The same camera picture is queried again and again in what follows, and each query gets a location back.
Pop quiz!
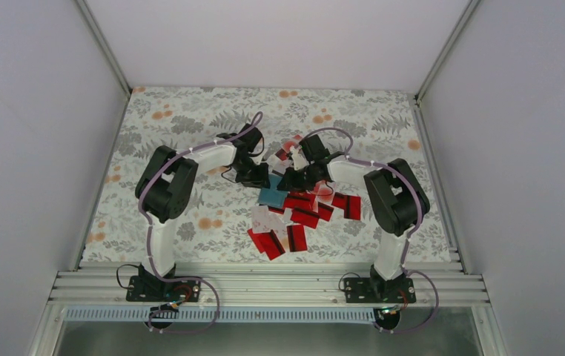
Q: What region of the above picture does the teal leather card holder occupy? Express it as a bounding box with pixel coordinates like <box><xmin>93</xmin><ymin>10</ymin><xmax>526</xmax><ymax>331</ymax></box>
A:
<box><xmin>257</xmin><ymin>174</ymin><xmax>288</xmax><ymax>208</ymax></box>

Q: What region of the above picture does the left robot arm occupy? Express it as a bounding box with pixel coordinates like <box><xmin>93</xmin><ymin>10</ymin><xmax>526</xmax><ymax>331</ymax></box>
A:
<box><xmin>135</xmin><ymin>124</ymin><xmax>271</xmax><ymax>300</ymax></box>

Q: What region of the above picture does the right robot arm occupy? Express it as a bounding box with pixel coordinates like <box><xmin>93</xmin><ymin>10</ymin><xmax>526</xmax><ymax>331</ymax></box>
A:
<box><xmin>278</xmin><ymin>134</ymin><xmax>430</xmax><ymax>302</ymax></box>

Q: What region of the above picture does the white card top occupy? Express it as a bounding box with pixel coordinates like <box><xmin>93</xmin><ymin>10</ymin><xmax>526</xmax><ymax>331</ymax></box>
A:
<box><xmin>274</xmin><ymin>134</ymin><xmax>303</xmax><ymax>161</ymax></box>

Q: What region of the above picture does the red card top pile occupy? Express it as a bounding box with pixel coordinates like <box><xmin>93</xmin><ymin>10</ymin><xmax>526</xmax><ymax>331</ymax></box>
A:
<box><xmin>283</xmin><ymin>193</ymin><xmax>316</xmax><ymax>211</ymax></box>

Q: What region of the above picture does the red card pile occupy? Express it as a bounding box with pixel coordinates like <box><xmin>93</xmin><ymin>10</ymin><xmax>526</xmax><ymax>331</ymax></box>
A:
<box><xmin>291</xmin><ymin>208</ymin><xmax>320</xmax><ymax>229</ymax></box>
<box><xmin>283</xmin><ymin>193</ymin><xmax>316</xmax><ymax>211</ymax></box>

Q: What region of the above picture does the white april card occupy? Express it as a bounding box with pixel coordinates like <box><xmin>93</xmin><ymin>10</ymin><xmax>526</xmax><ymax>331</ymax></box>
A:
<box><xmin>251</xmin><ymin>205</ymin><xmax>285</xmax><ymax>234</ymax></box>

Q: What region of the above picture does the red card right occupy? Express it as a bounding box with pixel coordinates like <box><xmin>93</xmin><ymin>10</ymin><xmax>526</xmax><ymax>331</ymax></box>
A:
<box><xmin>331</xmin><ymin>193</ymin><xmax>362</xmax><ymax>220</ymax></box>

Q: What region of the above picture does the red card centre pile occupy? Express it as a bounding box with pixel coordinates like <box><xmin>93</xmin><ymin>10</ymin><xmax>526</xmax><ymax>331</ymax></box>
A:
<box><xmin>291</xmin><ymin>208</ymin><xmax>320</xmax><ymax>229</ymax></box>

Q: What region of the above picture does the red card front left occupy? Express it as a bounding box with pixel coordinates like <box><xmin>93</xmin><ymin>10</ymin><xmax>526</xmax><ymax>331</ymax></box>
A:
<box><xmin>248</xmin><ymin>229</ymin><xmax>285</xmax><ymax>260</ymax></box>

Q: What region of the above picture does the red card front middle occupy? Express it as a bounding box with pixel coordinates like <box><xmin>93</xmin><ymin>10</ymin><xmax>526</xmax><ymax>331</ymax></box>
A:
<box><xmin>286</xmin><ymin>225</ymin><xmax>308</xmax><ymax>252</ymax></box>

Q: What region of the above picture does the floral table mat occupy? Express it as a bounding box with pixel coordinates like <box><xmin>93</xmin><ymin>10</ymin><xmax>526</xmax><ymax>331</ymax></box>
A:
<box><xmin>82</xmin><ymin>87</ymin><xmax>449</xmax><ymax>263</ymax></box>

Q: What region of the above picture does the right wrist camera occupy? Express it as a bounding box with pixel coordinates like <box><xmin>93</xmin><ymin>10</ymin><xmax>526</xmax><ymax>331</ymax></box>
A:
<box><xmin>289</xmin><ymin>147</ymin><xmax>308</xmax><ymax>171</ymax></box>

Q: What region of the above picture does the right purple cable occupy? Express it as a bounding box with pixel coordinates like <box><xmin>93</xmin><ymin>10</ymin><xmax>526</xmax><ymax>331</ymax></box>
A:
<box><xmin>307</xmin><ymin>128</ymin><xmax>440</xmax><ymax>336</ymax></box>

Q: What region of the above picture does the purple cable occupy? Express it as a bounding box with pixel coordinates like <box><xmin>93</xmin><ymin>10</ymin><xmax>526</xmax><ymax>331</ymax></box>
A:
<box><xmin>136</xmin><ymin>111</ymin><xmax>265</xmax><ymax>335</ymax></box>
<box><xmin>307</xmin><ymin>128</ymin><xmax>440</xmax><ymax>336</ymax></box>

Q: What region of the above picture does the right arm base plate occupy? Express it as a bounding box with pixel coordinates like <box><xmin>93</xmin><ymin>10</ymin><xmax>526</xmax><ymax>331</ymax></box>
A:
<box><xmin>342</xmin><ymin>277</ymin><xmax>417</xmax><ymax>304</ymax></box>

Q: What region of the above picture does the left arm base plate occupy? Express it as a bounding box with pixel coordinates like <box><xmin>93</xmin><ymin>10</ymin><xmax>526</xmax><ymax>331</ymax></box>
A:
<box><xmin>125</xmin><ymin>276</ymin><xmax>201</xmax><ymax>303</ymax></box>

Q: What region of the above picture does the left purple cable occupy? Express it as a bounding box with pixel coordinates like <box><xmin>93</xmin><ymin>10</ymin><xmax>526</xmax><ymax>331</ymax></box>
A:
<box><xmin>136</xmin><ymin>111</ymin><xmax>265</xmax><ymax>335</ymax></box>

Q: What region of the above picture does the aluminium rail frame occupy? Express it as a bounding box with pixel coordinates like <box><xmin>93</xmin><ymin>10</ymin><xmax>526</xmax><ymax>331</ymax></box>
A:
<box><xmin>48</xmin><ymin>262</ymin><xmax>490</xmax><ymax>307</ymax></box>

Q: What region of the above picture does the perforated cable tray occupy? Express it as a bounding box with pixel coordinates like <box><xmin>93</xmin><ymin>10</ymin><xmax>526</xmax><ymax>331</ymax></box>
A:
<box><xmin>64</xmin><ymin>306</ymin><xmax>374</xmax><ymax>324</ymax></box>

